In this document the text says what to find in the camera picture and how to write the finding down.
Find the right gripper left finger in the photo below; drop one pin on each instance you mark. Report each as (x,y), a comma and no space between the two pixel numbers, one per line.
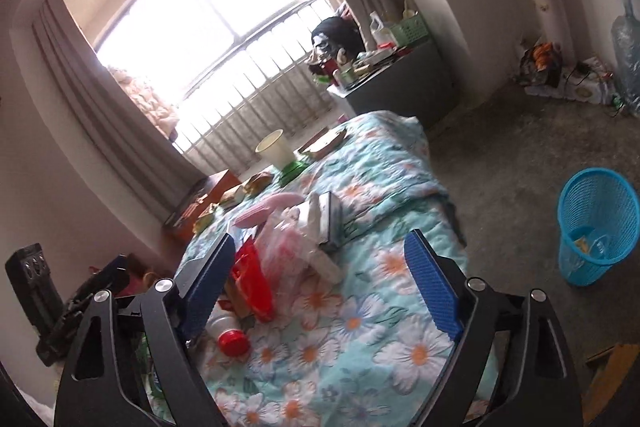
(101,385)

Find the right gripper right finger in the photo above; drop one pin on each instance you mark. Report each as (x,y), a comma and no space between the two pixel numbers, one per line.
(510,365)

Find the white red bottle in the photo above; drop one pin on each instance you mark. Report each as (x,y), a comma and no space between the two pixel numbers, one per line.
(223,325)

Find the red plastic bag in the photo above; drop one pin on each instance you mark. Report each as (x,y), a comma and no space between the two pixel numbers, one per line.
(251,283)

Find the pink mesh sponge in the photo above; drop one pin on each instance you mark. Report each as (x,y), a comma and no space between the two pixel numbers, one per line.
(260,212)

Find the clear red-print plastic bag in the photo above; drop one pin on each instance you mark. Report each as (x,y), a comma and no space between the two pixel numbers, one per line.
(286,251)

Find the blue mesh trash basket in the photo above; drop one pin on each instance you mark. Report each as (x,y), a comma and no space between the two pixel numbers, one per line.
(598,217)

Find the red brown wooden box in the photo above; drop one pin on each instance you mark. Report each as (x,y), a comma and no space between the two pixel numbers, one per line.
(179,225)

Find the left grey curtain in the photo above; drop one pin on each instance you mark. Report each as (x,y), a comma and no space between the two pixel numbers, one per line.
(139,154)

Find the floral quilt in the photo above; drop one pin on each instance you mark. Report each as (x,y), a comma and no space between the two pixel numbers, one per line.
(363,351)

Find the small beige snack packet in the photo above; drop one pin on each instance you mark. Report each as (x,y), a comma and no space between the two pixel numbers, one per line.
(232,197)

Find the yellow snack packet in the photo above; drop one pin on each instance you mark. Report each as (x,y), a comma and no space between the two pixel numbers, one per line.
(258,183)

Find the white paper cup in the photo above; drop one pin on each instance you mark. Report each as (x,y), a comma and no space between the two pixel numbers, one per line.
(275,149)

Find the green wrapper under cup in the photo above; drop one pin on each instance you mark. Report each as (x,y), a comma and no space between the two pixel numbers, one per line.
(292,171)

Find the small black white box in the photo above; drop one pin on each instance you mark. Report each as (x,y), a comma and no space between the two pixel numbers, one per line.
(321,217)

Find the metal balcony railing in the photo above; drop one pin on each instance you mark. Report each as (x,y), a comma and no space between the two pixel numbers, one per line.
(261,85)

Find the clutter pile on floor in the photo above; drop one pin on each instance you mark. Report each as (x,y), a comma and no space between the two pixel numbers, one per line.
(542,72)

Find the dark grey cabinet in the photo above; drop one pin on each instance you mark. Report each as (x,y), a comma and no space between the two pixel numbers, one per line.
(419,84)

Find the empty blue water jug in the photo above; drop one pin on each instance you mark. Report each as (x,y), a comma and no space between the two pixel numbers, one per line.
(625,39)

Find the green plastic basket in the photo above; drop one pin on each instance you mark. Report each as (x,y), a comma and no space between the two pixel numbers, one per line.
(410,30)

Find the white plastic jug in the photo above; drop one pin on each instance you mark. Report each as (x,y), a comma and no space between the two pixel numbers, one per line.
(382,35)

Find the black bag on cabinet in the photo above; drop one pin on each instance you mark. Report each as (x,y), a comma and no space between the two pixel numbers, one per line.
(335,33)

